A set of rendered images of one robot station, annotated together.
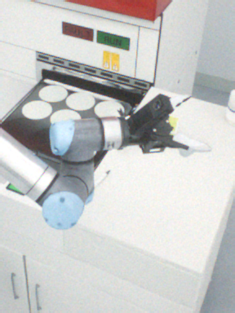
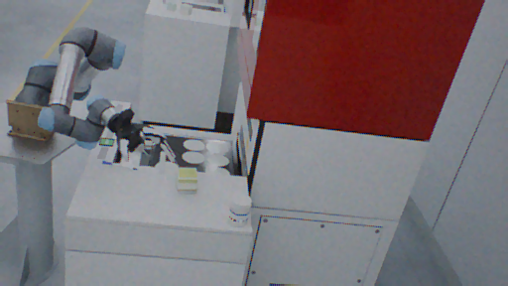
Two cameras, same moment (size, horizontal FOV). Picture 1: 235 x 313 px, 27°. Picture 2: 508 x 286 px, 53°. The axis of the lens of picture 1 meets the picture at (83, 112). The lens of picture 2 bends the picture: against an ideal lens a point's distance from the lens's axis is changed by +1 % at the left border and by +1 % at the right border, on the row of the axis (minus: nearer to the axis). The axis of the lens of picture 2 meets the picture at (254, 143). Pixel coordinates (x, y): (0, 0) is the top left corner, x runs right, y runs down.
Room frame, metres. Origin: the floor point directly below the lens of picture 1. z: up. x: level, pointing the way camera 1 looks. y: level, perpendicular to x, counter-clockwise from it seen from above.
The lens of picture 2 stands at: (0.31, -1.63, 2.06)
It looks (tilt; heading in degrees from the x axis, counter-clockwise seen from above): 28 degrees down; 54
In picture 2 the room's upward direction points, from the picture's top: 11 degrees clockwise
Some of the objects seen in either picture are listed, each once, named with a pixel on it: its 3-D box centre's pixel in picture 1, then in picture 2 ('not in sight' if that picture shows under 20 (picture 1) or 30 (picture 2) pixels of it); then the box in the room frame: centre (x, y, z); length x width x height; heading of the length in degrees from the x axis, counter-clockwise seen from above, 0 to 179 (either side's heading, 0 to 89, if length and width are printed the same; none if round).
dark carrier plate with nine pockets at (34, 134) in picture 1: (65, 119); (193, 157); (1.24, 0.06, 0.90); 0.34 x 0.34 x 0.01; 64
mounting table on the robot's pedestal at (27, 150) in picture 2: not in sight; (28, 143); (0.65, 0.57, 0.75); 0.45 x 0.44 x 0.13; 145
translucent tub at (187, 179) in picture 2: (163, 131); (187, 180); (1.06, -0.23, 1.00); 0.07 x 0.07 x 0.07; 73
